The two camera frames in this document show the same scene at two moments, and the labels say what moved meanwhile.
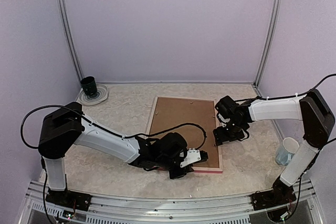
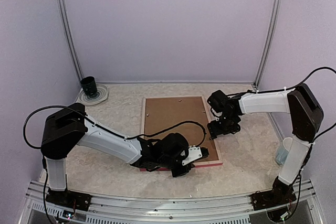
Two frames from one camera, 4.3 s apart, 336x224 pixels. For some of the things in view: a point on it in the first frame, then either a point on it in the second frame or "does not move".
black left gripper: (175, 174) does not move
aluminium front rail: (38, 209) does not move
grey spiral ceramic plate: (101, 94) does not move
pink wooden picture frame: (194, 117) → (217, 162)
